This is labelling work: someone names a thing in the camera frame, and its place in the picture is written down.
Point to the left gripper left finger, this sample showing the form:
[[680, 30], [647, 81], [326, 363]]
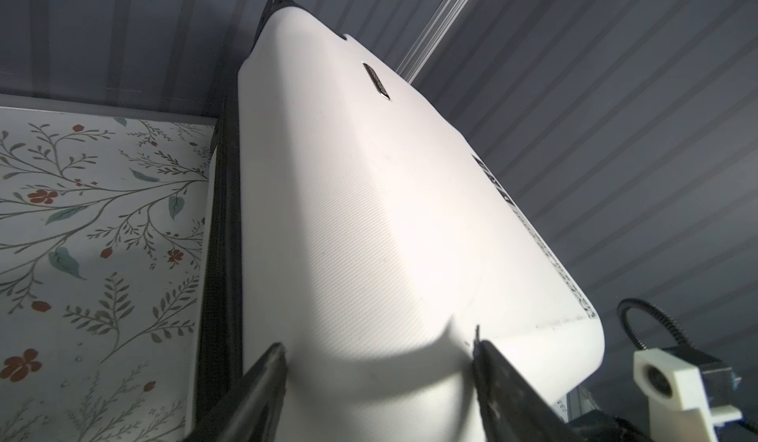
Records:
[[251, 410]]

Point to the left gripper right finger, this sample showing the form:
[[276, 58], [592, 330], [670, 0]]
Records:
[[510, 408]]

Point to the floral table mat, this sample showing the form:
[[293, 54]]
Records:
[[103, 221]]

